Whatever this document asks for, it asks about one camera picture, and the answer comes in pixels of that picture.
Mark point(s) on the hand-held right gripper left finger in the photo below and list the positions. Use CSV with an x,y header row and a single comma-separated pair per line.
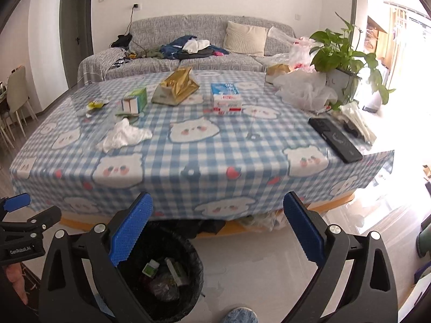
x,y
131,228

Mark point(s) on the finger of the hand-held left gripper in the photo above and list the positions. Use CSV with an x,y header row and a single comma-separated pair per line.
x,y
18,202
43,218

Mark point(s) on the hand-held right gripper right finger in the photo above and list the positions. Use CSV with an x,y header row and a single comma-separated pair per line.
x,y
304,228

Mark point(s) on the white plastic bottle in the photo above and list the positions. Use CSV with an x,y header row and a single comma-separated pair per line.
x,y
150,269

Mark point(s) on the small green white box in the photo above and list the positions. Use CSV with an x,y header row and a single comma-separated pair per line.
x,y
176,272

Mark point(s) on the black trash bin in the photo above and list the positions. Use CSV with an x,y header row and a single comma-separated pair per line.
x,y
190,259

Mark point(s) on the clear plastic bag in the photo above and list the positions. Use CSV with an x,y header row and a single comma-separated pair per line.
x,y
163,289

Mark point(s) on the green medicine box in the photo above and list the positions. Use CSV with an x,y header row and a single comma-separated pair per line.
x,y
138,97

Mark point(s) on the gold tissue pack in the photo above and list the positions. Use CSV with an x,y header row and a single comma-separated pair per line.
x,y
175,89

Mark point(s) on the blue white carton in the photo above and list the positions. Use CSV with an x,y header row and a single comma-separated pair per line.
x,y
225,97

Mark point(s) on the person's left hand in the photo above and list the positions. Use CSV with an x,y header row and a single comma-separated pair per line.
x,y
16,281

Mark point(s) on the crumpled white tissue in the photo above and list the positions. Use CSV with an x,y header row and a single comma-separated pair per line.
x,y
121,136

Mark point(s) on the blue checkered bear tablecloth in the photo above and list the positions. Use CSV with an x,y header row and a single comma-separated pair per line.
x,y
215,161

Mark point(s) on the person's blue knit clothing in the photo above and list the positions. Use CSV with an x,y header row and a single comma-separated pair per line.
x,y
240,315

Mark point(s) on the beige dining chair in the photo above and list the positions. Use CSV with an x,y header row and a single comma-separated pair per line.
x,y
20,91

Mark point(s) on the clear plastic packet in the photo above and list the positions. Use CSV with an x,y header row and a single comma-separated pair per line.
x,y
358,121

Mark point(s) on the yellow wrapper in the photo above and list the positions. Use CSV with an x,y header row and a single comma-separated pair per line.
x,y
97,105

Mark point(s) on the translucent white plastic bag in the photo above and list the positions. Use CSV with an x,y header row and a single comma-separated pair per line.
x,y
303,89

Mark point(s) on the white plant pot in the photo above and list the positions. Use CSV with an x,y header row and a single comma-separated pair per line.
x,y
340,82

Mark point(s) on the white red printed plastic bag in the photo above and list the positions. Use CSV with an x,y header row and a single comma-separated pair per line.
x,y
299,55

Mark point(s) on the grey door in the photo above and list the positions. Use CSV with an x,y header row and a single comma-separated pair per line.
x,y
72,37

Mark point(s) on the green potted plant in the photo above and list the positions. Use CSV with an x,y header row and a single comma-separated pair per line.
x,y
336,50

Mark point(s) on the grey sofa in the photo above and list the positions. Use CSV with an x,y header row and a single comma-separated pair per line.
x,y
208,63

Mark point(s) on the black bag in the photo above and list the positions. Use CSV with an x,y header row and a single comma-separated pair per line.
x,y
121,41

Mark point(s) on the pile of clothes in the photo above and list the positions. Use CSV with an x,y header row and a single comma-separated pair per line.
x,y
192,48

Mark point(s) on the beige pillow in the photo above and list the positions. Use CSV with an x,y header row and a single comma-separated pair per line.
x,y
244,38

